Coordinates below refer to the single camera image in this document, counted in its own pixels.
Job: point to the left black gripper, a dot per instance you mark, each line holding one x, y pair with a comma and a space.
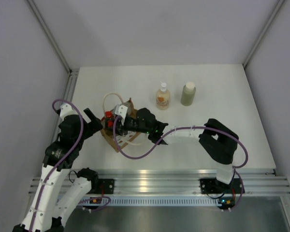
94, 125

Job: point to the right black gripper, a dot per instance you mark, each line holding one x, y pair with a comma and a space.
120, 129

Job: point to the yellow-green red-cap bottle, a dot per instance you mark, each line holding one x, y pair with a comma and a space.
109, 124

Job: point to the jute watermelon canvas bag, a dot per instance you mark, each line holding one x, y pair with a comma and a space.
122, 140

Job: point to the pump soap bottle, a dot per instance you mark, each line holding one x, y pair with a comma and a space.
163, 97

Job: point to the white-lid frosted jar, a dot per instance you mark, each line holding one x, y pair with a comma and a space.
188, 93

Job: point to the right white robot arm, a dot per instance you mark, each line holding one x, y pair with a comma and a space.
218, 141

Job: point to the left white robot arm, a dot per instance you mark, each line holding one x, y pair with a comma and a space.
49, 212

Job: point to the dark green red-cap bottle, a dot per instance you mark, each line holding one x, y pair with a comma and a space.
109, 115

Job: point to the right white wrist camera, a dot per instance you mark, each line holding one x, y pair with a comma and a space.
121, 110

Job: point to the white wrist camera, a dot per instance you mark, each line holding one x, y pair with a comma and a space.
121, 110
66, 110

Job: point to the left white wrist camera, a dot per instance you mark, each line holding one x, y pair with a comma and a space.
66, 110

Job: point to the left aluminium frame post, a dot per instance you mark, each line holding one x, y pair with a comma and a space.
72, 73

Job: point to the aluminium frame post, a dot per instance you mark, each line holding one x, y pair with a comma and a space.
72, 73
272, 16

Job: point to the left black mount plate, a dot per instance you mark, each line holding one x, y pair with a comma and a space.
106, 186

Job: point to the black mount plate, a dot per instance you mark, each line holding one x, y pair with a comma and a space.
208, 186
106, 186

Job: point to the slotted cable duct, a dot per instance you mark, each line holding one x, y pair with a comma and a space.
154, 201

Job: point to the right black mount plate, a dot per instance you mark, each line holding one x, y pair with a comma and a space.
208, 186

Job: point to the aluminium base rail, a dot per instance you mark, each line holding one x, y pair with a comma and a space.
187, 182

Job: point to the right aluminium frame post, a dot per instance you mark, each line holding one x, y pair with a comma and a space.
272, 16

